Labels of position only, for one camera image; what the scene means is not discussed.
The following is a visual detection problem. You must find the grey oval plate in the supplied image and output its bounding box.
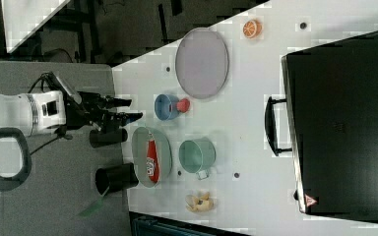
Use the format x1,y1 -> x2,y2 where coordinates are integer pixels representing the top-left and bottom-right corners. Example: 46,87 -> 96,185
175,28 -> 229,99

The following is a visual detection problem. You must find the orange slice toy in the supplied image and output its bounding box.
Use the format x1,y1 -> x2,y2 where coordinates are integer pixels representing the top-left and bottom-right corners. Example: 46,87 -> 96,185
242,19 -> 263,38

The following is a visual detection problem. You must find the peeled banana toy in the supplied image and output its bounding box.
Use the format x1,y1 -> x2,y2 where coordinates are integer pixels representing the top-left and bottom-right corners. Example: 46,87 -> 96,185
185,192 -> 214,212

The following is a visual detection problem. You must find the black cylinder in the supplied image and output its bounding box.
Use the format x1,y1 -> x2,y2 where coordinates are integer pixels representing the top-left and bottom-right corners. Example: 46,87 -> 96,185
90,129 -> 128,148
94,163 -> 139,195

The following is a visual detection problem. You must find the blue cup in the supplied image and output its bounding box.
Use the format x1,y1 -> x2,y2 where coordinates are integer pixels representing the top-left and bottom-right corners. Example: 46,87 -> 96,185
155,94 -> 179,121

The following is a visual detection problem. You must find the black cylinder upper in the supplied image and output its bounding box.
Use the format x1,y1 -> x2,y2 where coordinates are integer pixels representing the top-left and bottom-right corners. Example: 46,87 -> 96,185
90,129 -> 128,148

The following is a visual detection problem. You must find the black cylinder lower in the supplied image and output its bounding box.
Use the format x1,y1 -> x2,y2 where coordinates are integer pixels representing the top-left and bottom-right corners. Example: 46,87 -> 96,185
94,163 -> 139,195

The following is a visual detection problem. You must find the green mug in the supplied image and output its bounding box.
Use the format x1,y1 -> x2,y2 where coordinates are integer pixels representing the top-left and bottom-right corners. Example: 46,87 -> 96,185
178,137 -> 216,180

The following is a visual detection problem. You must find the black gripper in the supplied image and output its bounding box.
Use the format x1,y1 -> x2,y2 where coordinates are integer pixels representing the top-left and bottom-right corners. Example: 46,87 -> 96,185
64,91 -> 143,133

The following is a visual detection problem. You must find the green tape strip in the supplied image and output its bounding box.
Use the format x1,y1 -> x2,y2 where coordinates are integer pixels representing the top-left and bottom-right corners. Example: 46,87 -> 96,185
79,195 -> 105,217

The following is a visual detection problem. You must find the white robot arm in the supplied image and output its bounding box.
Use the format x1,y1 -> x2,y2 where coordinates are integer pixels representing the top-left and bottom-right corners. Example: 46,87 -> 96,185
0,90 -> 143,192

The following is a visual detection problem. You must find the black case with handle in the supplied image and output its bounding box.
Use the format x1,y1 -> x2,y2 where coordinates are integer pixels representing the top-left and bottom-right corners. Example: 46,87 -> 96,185
281,30 -> 378,223

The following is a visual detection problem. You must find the red felt ketchup bottle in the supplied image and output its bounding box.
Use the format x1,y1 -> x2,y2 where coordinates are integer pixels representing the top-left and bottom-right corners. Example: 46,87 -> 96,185
146,133 -> 159,183

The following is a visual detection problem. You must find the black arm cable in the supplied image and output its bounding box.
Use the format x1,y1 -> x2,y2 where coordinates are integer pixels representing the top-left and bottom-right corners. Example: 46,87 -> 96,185
29,126 -> 74,156

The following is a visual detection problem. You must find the red strawberry toy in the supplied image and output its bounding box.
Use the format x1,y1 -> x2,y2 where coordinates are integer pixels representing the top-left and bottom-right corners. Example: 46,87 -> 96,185
176,98 -> 190,113

